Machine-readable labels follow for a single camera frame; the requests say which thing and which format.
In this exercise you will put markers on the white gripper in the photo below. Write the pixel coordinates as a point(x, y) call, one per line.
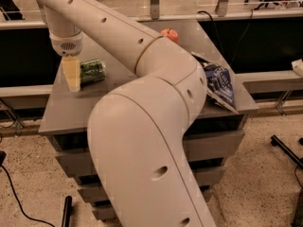
point(67, 45)

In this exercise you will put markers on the green soda can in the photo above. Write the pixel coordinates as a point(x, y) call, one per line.
point(91, 71)

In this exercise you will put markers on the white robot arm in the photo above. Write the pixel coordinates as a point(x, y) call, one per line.
point(135, 132)

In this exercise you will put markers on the red apple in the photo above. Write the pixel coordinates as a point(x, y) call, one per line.
point(170, 34)

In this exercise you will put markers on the blue chip bag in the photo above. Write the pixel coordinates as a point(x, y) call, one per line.
point(219, 83)

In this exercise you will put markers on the black floor bar left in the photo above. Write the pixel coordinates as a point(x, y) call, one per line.
point(67, 211)

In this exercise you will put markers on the black floor bar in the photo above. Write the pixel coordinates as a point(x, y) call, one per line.
point(67, 211)
point(276, 142)

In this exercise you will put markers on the grey drawer cabinet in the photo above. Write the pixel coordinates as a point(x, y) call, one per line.
point(69, 111)

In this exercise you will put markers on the black floor bar right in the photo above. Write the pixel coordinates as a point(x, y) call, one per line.
point(276, 142)

